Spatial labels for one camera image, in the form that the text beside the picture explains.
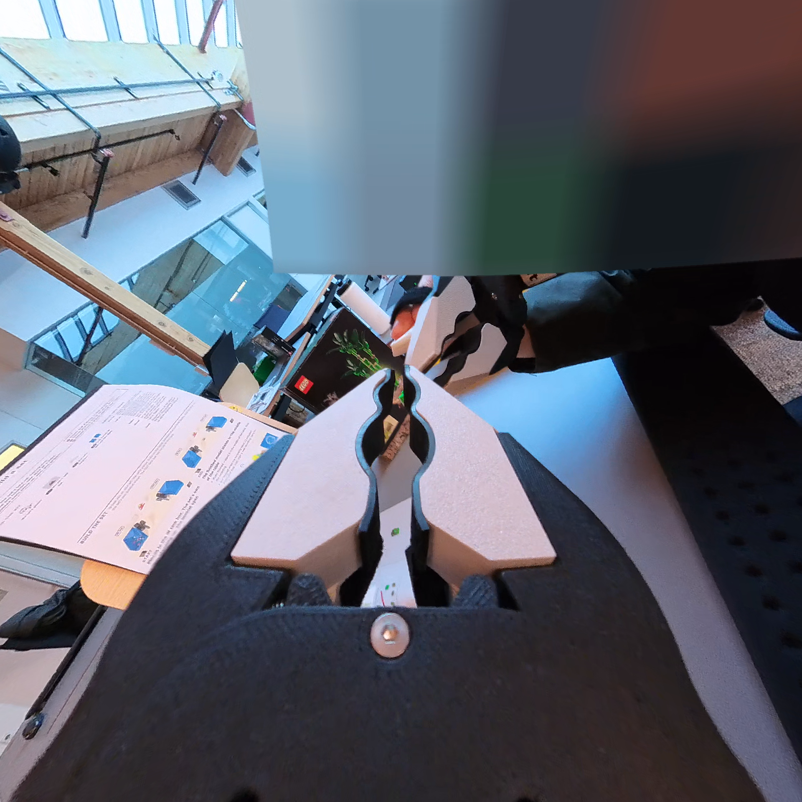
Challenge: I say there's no grey desk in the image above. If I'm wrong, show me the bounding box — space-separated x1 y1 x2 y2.
376 357 802 802

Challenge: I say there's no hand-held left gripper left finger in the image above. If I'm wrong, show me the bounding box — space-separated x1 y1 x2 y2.
231 368 396 605

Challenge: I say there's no black perforated mat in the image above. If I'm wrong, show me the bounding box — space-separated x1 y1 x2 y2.
614 326 802 759

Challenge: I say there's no black bamboo set box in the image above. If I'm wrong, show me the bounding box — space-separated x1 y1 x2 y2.
282 307 414 461

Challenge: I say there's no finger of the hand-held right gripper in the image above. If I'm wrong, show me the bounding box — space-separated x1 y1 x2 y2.
407 294 481 377
440 325 535 387

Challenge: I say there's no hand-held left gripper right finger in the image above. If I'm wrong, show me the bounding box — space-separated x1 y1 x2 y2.
403 365 558 607

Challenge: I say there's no paper towel roll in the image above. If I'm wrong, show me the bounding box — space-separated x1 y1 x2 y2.
341 282 392 336

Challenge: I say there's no person's right forearm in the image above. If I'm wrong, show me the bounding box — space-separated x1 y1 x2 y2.
520 269 768 375

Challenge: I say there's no printed instruction sheet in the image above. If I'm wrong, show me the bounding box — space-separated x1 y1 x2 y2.
0 383 295 574

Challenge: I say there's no black cloth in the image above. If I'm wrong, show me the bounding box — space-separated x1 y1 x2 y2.
0 583 95 652

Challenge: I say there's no wooden beam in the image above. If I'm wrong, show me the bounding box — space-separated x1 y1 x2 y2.
0 200 211 377

